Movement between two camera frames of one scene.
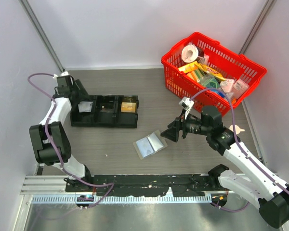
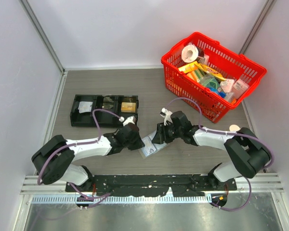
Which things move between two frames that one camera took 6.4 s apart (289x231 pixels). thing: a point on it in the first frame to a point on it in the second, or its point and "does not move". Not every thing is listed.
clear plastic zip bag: x=150 y=144 does not move
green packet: x=209 y=81 does not move
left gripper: x=82 y=94 to x=139 y=143
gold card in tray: x=128 y=107 does not move
